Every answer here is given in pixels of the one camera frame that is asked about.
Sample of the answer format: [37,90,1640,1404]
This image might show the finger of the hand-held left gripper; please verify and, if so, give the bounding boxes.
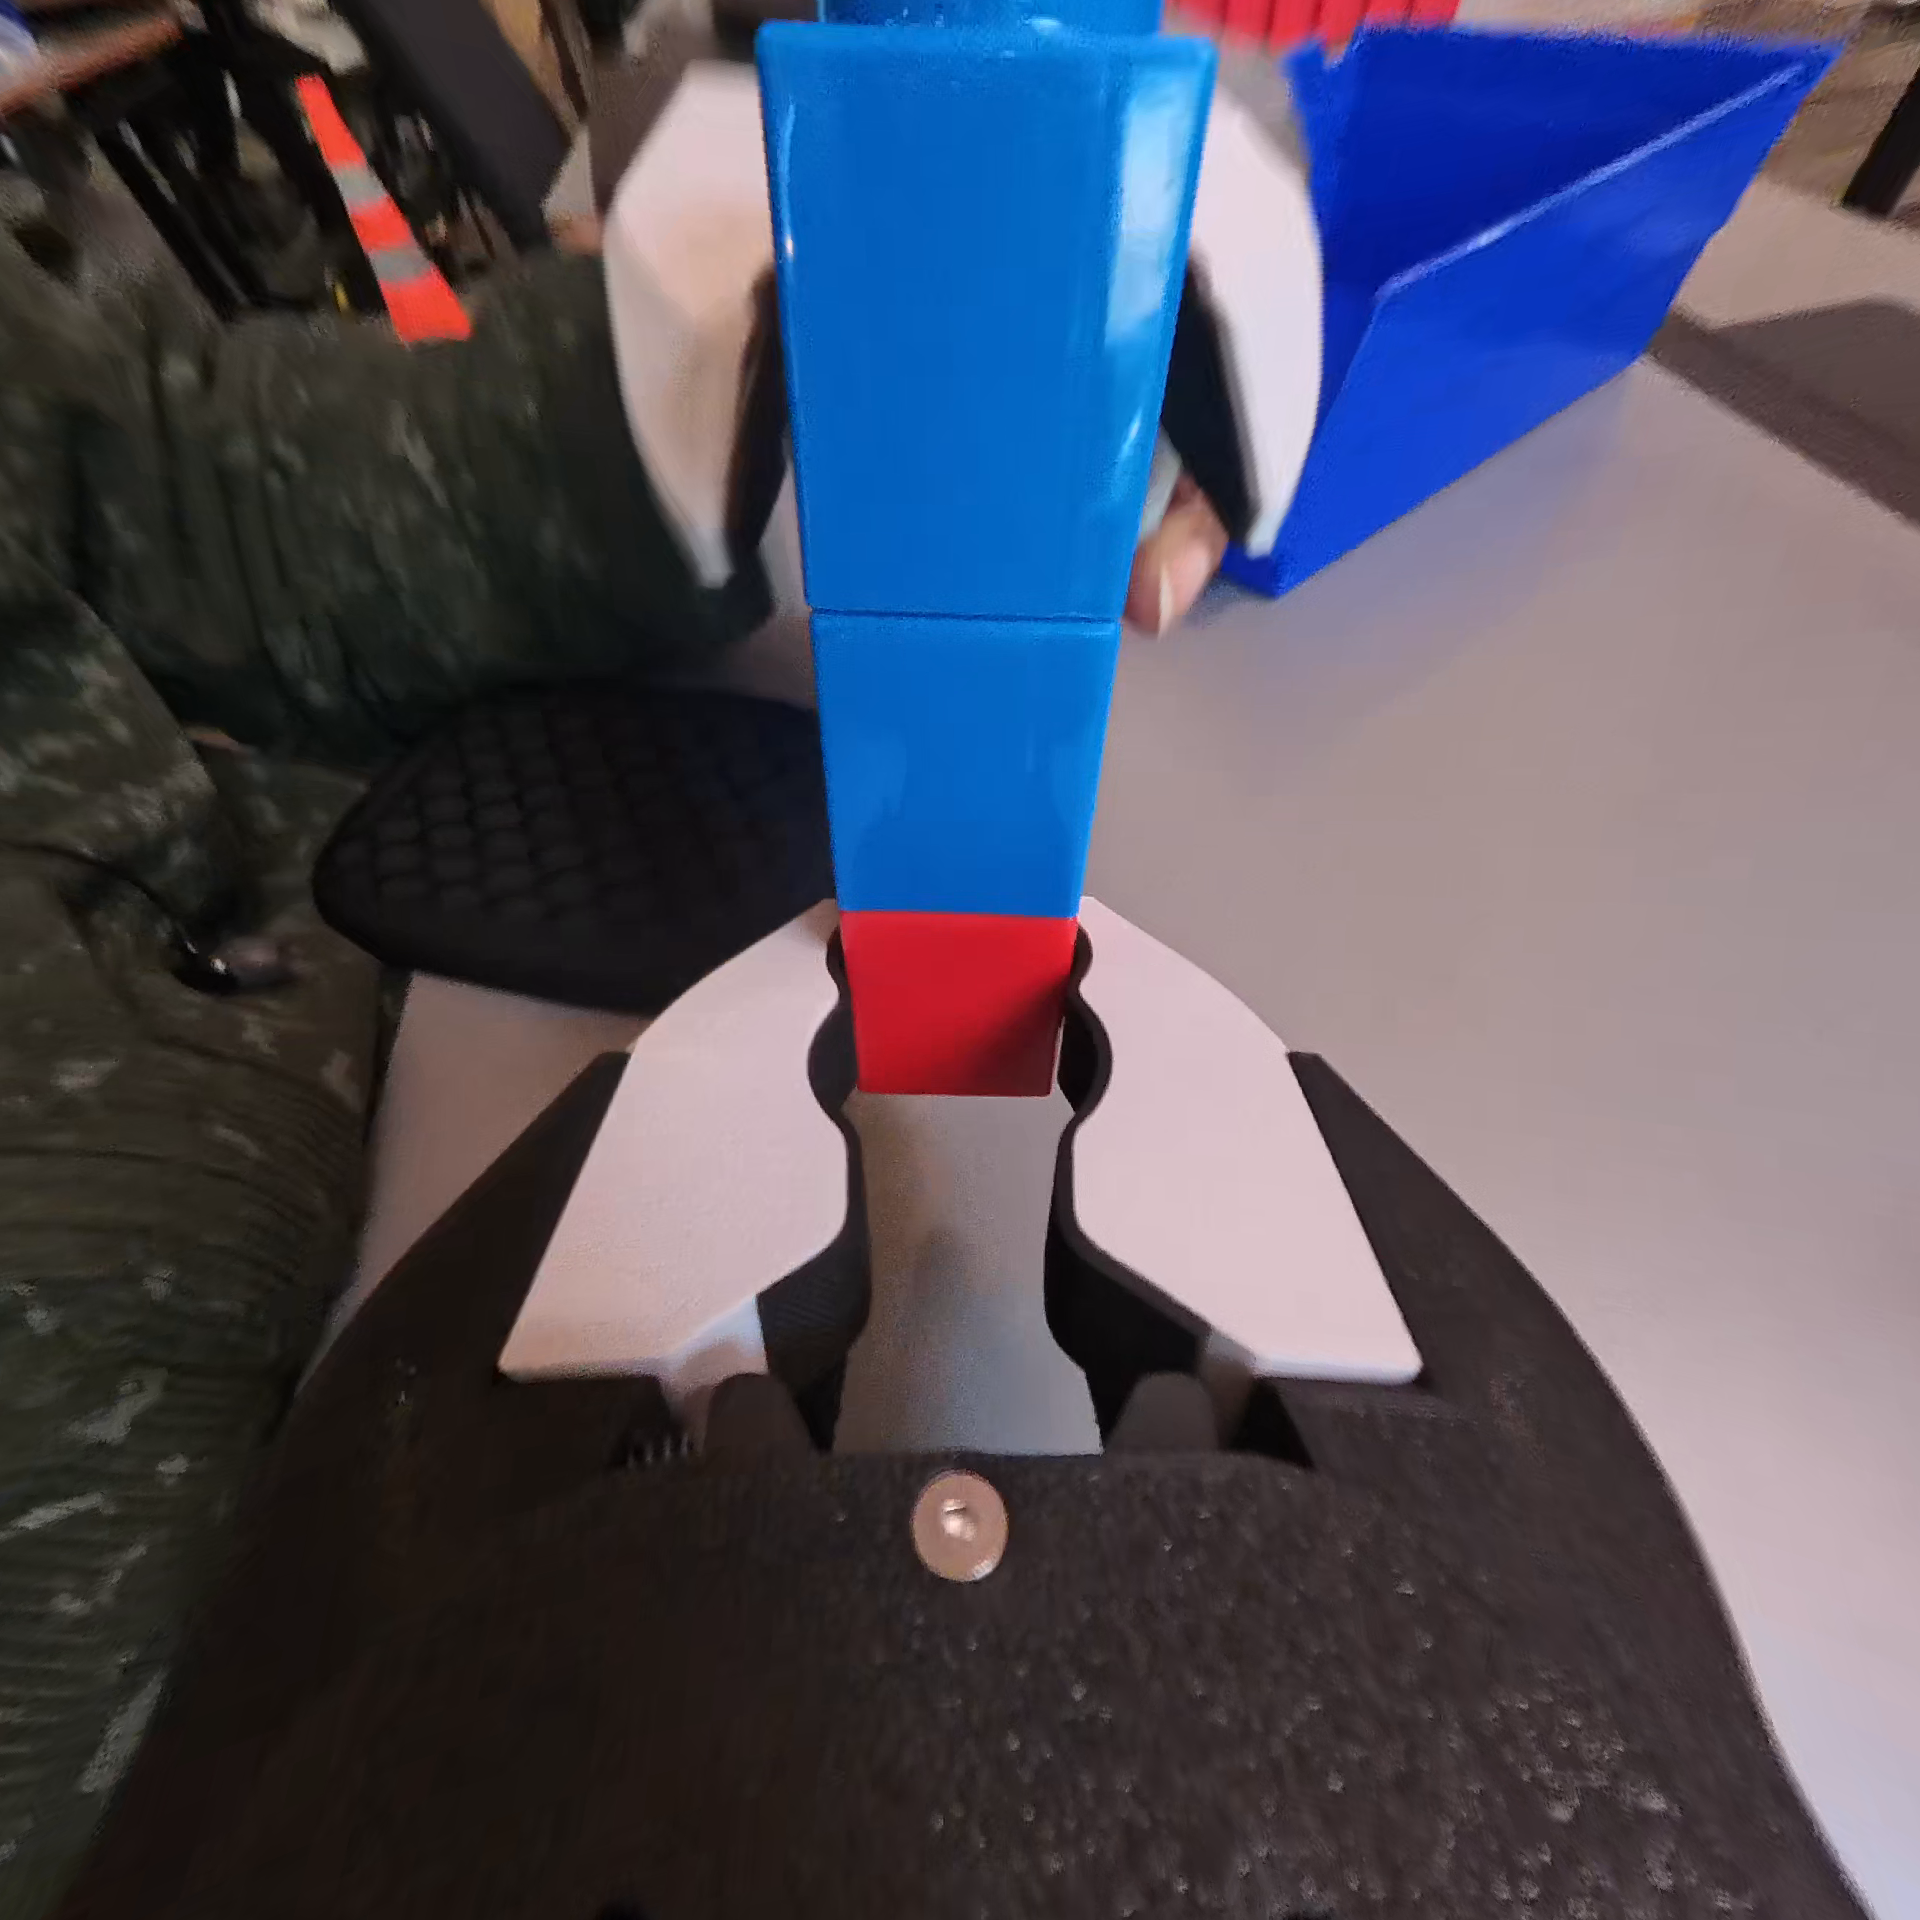
[599,67,790,601]
[1161,95,1326,560]

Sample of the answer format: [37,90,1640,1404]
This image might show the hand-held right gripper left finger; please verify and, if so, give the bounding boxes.
[496,897,874,1443]

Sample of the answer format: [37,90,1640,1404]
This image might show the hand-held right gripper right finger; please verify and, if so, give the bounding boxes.
[1047,895,1427,1426]

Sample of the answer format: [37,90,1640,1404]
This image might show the blue plastic bin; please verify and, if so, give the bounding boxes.
[1223,28,1842,600]

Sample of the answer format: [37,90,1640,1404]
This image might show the red mega block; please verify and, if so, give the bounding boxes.
[838,911,1081,1099]

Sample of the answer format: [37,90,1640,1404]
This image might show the person's left forearm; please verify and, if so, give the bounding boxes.
[0,248,768,752]

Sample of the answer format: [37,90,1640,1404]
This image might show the person's left hand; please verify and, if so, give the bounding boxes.
[1126,479,1225,641]

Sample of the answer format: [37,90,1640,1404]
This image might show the orange traffic cone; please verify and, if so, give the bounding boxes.
[294,75,475,351]

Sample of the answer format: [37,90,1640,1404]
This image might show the red plastic bin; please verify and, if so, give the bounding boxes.
[1168,0,1466,40]

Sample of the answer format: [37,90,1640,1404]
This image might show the black textured pad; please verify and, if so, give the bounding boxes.
[312,685,841,1018]

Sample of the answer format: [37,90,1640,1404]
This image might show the wooden desk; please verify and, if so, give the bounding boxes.
[1842,82,1920,212]

